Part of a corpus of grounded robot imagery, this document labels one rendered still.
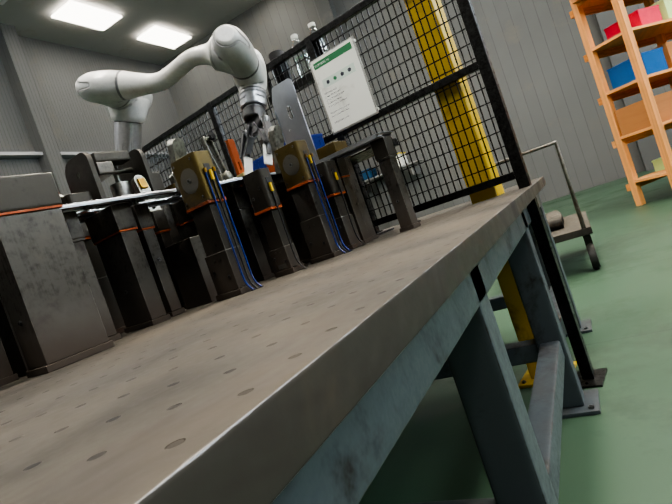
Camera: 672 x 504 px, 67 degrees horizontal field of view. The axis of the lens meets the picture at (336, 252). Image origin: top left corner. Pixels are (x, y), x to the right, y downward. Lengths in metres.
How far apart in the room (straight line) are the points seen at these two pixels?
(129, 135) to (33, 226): 1.22
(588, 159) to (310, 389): 10.82
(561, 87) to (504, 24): 1.66
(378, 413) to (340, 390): 0.13
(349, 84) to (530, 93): 9.15
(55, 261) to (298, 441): 0.79
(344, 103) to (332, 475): 1.85
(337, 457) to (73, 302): 0.71
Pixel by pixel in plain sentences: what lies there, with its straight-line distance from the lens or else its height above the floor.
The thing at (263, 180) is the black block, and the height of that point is 0.96.
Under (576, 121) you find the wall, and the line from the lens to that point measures 11.04.
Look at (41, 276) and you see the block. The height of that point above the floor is 0.85.
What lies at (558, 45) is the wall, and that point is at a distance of 11.21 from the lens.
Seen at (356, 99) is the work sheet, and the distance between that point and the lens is 2.09.
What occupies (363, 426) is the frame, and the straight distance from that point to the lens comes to 0.40.
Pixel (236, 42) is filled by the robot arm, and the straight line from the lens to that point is 1.66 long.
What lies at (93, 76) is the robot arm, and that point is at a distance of 2.07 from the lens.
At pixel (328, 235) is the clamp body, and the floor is 0.76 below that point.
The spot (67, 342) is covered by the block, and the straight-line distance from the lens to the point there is 0.98.
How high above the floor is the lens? 0.76
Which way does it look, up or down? 2 degrees down
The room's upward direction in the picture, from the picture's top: 19 degrees counter-clockwise
